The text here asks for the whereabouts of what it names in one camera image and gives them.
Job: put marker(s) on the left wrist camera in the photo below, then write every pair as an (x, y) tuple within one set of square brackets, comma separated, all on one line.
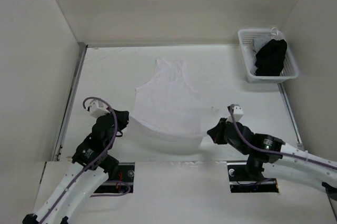
[(96, 109)]

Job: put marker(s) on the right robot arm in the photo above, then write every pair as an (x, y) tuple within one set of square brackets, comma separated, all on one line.
[(271, 157)]

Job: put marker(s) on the black tank top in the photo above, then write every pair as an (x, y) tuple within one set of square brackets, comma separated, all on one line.
[(270, 59)]

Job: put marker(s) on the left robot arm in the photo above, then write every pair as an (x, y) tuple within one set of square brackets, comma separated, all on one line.
[(91, 166)]

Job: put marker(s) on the white plastic laundry basket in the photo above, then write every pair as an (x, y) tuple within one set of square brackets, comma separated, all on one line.
[(246, 36)]

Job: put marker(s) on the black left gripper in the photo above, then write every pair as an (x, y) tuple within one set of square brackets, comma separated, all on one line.
[(123, 119)]

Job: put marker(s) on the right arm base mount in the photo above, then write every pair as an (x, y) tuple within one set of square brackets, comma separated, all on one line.
[(242, 182)]

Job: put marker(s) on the grey white garment in basket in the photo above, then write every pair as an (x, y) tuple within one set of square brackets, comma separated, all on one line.
[(259, 42)]

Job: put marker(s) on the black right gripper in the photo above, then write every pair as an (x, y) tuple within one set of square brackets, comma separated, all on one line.
[(216, 131)]

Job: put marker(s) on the white tank top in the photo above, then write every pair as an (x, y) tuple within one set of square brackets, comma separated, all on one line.
[(166, 108)]

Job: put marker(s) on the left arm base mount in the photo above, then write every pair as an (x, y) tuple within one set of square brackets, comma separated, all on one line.
[(120, 183)]

